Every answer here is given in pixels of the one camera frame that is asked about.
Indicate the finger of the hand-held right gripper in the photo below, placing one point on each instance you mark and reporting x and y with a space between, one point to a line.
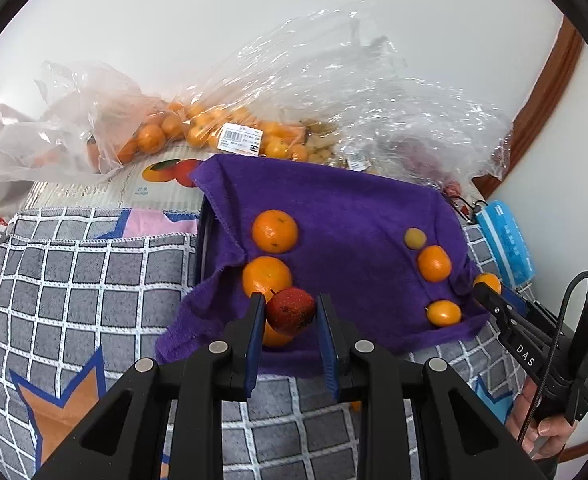
516 300
493 305

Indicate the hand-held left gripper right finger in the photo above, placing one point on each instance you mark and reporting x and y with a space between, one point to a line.
326 352

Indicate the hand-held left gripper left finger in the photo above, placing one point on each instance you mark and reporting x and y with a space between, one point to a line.
256 347

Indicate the large orange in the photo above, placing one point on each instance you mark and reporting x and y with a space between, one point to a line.
276 337

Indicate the red fruit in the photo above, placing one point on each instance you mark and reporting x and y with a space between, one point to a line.
290 311

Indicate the medium orange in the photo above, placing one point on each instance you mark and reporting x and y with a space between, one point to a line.
264 275

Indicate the person's right hand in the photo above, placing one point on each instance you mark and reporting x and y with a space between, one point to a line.
548 432

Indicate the blue tissue packet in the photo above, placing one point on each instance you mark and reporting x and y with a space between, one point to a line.
503 245

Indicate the black metal clip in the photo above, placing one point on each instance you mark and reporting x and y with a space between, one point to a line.
466 207

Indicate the small yellow fruit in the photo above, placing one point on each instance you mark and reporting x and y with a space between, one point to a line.
415 238

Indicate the purple towel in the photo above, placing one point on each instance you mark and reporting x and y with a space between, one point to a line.
353 240

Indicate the mandarin orange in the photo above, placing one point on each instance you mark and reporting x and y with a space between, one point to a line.
274 231

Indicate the grey grid star mat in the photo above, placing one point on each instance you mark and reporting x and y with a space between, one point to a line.
99 285

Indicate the fruit print cardboard box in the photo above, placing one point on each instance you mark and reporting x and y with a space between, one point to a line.
164 175

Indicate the clear labelled bag of oranges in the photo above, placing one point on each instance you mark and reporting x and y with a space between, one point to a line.
274 145

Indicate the large crumpled clear bag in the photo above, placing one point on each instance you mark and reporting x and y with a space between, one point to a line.
413 110

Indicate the translucent bag of oranges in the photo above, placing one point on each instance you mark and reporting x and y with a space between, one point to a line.
99 100

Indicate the brown wooden door frame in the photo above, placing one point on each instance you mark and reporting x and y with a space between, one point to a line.
548 90

